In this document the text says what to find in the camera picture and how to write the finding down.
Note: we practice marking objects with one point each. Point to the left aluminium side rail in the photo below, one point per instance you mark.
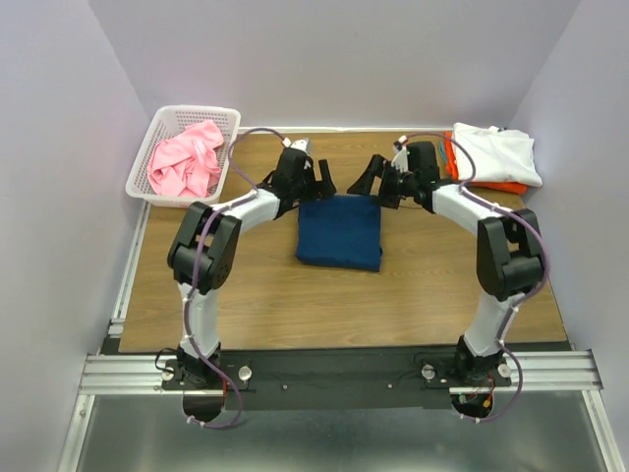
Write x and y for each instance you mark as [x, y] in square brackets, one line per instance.
[119, 314]

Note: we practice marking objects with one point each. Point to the aluminium frame rail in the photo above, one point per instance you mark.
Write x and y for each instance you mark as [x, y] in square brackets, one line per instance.
[136, 374]

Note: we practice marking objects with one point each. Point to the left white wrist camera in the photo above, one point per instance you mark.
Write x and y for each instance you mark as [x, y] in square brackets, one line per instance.
[303, 144]

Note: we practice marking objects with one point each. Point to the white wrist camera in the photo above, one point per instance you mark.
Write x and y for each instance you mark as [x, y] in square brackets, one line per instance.
[303, 144]
[400, 160]

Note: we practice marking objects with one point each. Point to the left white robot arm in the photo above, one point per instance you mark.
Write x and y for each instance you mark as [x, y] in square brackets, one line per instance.
[203, 252]

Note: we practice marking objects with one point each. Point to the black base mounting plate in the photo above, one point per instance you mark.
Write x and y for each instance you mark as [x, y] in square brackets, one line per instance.
[324, 379]

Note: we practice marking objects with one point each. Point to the pink t-shirt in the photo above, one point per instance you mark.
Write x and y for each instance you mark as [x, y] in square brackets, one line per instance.
[187, 165]

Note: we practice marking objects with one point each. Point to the orange folded t-shirt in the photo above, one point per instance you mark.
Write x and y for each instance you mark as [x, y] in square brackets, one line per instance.
[447, 153]

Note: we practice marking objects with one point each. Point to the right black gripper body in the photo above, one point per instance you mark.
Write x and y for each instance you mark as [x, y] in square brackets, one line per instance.
[394, 185]

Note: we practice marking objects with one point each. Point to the white folded t-shirt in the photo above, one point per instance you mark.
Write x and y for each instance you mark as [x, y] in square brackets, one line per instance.
[494, 155]

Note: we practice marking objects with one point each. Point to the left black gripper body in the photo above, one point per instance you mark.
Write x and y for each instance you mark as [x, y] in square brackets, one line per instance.
[308, 189]

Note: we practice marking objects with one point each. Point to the white plastic laundry basket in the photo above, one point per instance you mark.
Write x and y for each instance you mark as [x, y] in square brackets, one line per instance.
[168, 122]

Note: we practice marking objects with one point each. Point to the dark blue printed t-shirt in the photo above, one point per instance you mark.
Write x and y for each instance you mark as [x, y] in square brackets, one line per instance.
[341, 232]

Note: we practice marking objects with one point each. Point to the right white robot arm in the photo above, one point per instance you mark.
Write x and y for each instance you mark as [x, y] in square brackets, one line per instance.
[510, 261]

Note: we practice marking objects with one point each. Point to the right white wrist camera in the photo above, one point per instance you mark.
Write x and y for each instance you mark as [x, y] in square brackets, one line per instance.
[400, 160]

